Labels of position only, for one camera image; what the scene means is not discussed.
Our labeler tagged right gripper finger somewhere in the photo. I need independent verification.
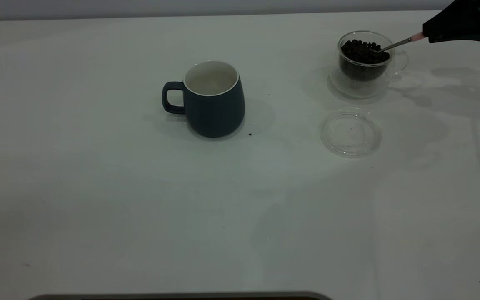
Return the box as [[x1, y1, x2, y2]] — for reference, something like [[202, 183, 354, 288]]
[[422, 10, 480, 44]]

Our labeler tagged metal spoon with pink handle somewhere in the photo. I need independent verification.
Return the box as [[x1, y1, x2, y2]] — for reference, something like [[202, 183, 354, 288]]
[[371, 32, 428, 53]]

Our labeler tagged dark blue ceramic mug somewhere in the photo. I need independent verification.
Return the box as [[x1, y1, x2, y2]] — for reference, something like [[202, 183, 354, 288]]
[[162, 61, 246, 138]]

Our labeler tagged pile of coffee beans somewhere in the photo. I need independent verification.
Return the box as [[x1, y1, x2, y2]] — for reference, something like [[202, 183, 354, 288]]
[[341, 40, 390, 65]]

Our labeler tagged double-walled glass cup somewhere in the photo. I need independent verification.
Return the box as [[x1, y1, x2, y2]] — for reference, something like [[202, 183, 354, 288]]
[[328, 30, 410, 100]]

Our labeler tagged clear glass round dish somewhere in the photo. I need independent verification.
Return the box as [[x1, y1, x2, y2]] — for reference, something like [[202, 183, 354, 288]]
[[320, 107, 383, 158]]

